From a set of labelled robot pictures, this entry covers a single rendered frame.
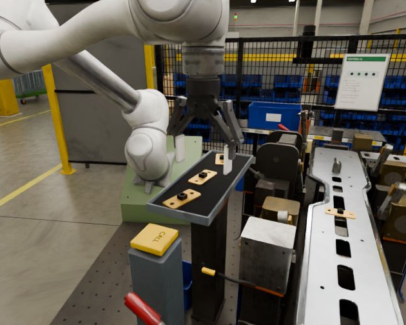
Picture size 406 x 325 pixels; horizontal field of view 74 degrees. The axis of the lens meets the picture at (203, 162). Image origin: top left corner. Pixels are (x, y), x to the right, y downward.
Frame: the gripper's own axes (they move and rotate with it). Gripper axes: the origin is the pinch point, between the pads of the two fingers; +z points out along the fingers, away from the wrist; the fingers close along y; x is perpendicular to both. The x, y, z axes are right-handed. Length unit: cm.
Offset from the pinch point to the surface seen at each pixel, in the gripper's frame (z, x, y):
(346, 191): 20, 46, 31
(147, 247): 4.3, -27.2, 6.3
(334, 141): 18, 102, 20
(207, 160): 4.1, 10.6, -4.9
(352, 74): -14, 130, 20
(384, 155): 12, 71, 41
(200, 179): 3.8, -1.8, 0.5
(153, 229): 4.1, -23.0, 4.0
